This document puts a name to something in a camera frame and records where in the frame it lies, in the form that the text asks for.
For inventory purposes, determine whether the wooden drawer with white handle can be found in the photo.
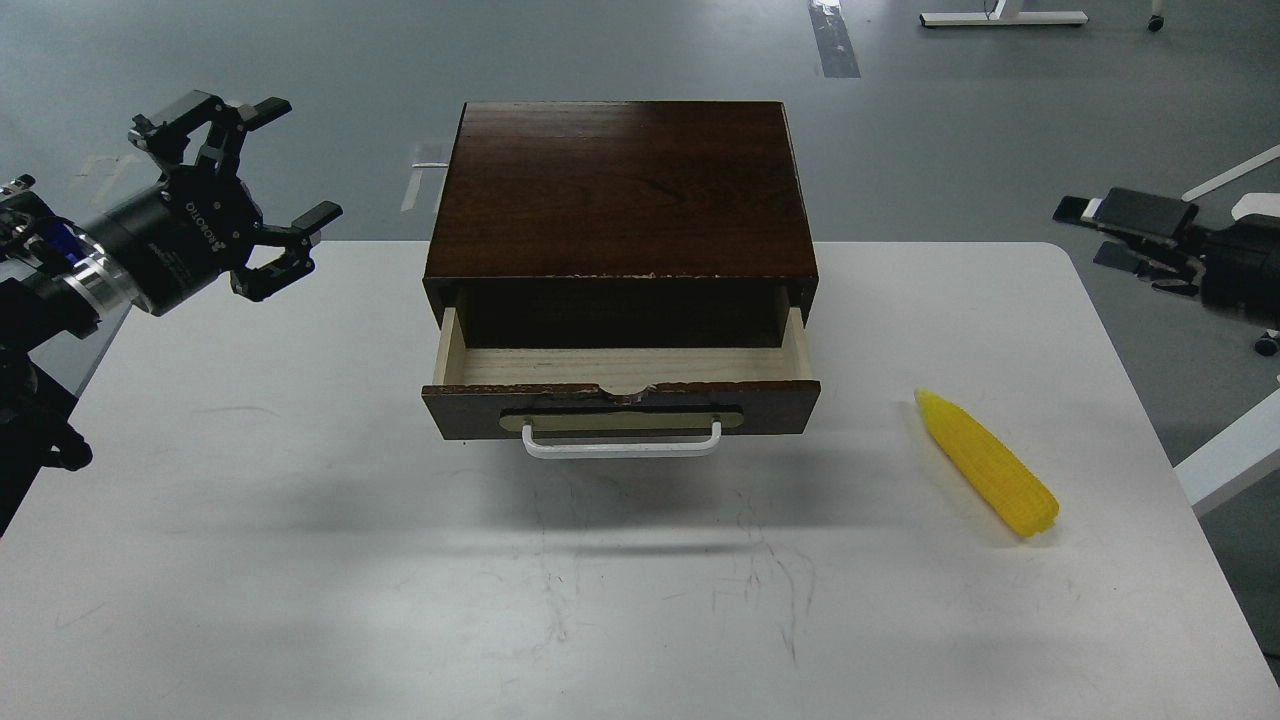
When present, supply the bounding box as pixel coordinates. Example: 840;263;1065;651
421;307;822;459

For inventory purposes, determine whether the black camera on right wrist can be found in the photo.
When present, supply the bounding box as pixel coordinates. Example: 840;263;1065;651
1052;187;1201;299

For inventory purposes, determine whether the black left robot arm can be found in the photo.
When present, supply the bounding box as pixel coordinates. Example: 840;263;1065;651
1;91;342;524

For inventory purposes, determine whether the yellow corn cob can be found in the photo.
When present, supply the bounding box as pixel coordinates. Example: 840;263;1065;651
914;388;1060;538

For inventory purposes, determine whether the white desk leg base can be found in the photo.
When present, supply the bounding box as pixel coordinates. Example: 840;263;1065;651
919;1;1089;28

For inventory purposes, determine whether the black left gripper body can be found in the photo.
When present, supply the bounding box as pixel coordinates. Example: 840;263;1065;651
84;179;262;316

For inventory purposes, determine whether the dark wooden cabinet box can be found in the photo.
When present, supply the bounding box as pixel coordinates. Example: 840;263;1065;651
422;101;819;348

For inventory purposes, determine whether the white adjacent table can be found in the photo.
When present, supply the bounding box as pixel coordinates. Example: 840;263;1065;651
1174;142;1280;518

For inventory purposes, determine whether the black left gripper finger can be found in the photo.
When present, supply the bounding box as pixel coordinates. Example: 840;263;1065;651
128;90;293;193
230;201;343;302

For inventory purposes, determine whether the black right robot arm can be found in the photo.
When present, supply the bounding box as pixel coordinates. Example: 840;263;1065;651
1196;214;1279;336

